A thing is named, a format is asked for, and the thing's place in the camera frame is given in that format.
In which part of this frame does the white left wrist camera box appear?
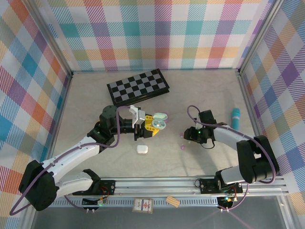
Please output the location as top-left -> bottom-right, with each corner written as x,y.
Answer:
129,105 -> 146,125

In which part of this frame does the mint green earbud charging case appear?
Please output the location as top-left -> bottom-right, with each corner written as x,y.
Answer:
152,112 -> 169,131

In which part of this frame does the aluminium frame post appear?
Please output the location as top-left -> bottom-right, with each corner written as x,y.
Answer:
237,0 -> 286,75
22,0 -> 74,78

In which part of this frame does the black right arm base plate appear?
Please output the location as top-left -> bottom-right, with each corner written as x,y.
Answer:
199,177 -> 244,194

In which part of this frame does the white earbud charging case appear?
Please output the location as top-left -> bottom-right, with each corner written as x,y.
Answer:
136,145 -> 149,156

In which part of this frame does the black grey folding chessboard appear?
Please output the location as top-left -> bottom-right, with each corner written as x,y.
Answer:
106,68 -> 171,110

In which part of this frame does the aluminium floor rail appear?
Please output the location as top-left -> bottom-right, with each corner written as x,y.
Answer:
44,71 -> 74,179
237,69 -> 272,177

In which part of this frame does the teal cylindrical handheld device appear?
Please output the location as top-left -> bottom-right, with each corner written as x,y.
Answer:
230,108 -> 241,131

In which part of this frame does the wide aluminium mounting rail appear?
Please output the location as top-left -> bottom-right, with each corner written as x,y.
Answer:
26,176 -> 290,198

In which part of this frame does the black power connector board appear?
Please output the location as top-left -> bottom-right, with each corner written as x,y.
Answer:
217,195 -> 236,208
81,197 -> 107,207

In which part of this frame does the striped wooden block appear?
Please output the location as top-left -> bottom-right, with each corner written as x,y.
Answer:
166,195 -> 180,208

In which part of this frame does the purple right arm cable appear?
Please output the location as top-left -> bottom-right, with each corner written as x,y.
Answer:
187,104 -> 279,212

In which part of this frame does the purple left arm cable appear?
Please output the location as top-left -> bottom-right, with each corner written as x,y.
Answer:
9,106 -> 134,215

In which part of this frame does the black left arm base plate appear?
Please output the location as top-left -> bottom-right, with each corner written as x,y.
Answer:
91,179 -> 116,196

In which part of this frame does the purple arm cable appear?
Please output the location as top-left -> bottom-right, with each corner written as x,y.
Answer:
187,104 -> 279,212
9,106 -> 134,215

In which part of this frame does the perforated metal cable tray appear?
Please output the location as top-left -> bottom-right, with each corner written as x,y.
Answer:
38,198 -> 220,208

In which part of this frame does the playing card box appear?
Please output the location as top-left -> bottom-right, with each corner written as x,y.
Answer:
132,198 -> 153,214

